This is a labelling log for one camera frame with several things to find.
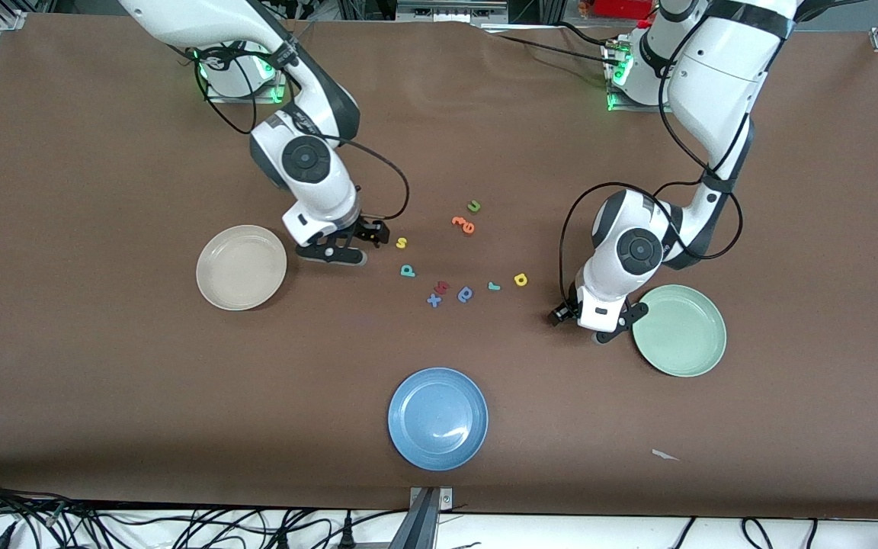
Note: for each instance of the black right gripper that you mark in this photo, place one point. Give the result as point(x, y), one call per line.
point(363, 228)

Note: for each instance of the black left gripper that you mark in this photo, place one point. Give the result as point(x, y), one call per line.
point(565, 312)

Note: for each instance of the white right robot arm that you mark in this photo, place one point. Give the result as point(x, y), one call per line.
point(317, 194)

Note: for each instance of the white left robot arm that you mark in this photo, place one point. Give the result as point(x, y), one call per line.
point(713, 69)

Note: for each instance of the blue letter a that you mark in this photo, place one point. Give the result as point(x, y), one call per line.
point(466, 294)

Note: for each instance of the green plate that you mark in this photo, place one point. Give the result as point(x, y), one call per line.
point(683, 335)

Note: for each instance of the beige brown plate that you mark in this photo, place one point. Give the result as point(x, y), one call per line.
point(241, 268)

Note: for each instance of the blue plate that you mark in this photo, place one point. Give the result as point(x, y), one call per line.
point(437, 418)

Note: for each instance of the grey tape scrap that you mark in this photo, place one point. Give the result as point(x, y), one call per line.
point(664, 455)

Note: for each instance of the brown table cover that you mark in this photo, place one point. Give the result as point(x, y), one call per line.
point(104, 381)

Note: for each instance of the red box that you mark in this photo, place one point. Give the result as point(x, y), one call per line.
point(622, 8)

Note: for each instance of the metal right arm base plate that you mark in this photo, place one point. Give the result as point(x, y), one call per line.
point(225, 98)

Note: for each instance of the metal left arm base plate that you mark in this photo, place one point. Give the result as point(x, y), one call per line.
point(637, 108)

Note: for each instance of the aluminium frame rail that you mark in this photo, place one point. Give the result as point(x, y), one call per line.
point(450, 9)

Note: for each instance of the aluminium mount post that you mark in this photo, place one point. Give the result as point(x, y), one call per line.
point(424, 518)

